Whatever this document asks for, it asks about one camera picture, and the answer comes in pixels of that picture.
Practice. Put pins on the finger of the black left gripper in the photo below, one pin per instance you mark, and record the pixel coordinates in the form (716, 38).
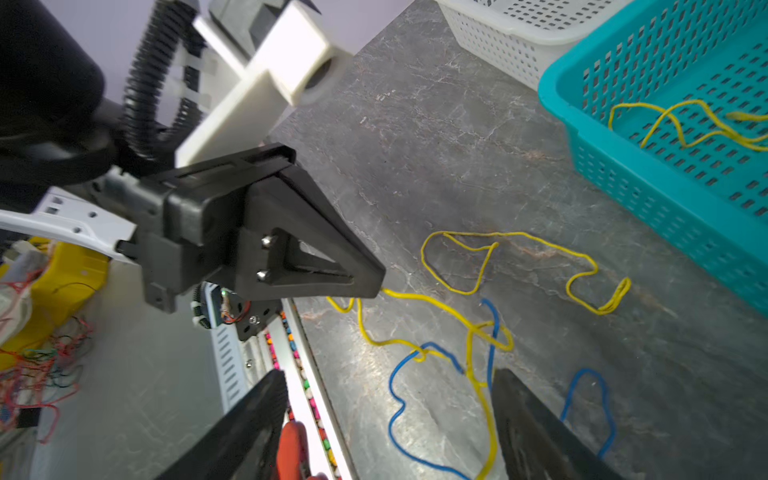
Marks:
(293, 243)

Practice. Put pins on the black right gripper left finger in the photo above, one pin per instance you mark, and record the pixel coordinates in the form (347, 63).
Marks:
(244, 443)

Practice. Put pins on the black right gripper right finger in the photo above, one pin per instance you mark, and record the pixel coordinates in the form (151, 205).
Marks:
(534, 443)

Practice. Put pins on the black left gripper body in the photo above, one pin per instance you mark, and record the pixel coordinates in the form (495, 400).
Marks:
(187, 219)

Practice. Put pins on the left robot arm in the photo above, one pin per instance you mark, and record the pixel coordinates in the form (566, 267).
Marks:
(67, 152)

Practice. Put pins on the white plastic basket left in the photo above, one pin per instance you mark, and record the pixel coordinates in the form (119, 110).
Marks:
(522, 38)

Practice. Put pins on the teal plastic basket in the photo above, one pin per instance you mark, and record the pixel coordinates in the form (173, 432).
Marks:
(665, 108)

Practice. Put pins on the yellow tray with wires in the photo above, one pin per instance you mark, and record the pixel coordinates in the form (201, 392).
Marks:
(43, 284)

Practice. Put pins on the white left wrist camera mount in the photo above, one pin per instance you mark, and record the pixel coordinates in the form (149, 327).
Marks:
(297, 64)

